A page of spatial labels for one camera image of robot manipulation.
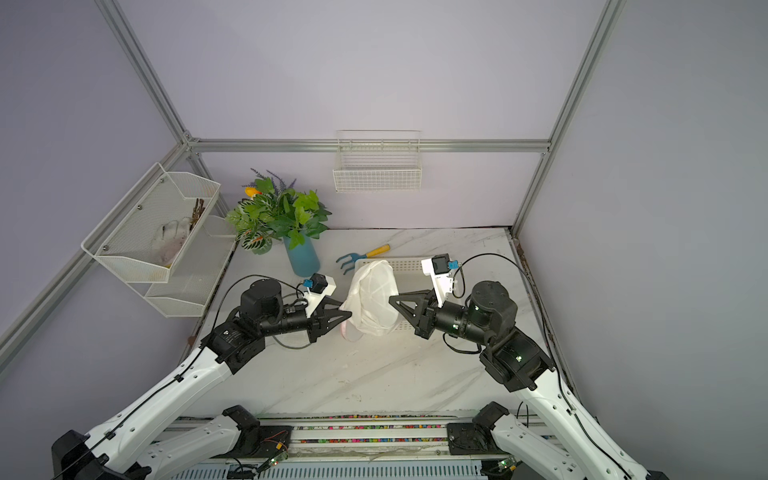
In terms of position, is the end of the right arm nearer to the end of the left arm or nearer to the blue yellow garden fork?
the end of the left arm

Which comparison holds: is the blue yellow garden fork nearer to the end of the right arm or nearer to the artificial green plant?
the artificial green plant

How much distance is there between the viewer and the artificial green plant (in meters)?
0.79
